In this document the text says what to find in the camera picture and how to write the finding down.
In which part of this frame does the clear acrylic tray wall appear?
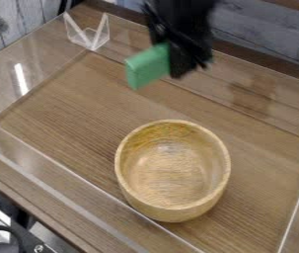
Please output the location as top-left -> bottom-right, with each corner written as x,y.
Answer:
0,127 -> 201,253

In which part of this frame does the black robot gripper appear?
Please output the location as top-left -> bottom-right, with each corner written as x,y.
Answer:
141,0 -> 219,79

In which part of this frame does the wooden bowl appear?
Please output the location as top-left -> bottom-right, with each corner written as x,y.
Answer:
115,119 -> 232,222

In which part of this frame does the clear acrylic corner bracket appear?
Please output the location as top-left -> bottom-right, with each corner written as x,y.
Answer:
62,12 -> 109,51

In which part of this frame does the black cable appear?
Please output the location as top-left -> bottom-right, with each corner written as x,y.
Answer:
0,225 -> 24,253

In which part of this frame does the black metal bracket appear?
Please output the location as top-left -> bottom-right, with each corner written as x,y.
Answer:
8,220 -> 57,253

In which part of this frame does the green rectangular block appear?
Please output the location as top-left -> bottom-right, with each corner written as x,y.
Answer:
125,42 -> 169,90

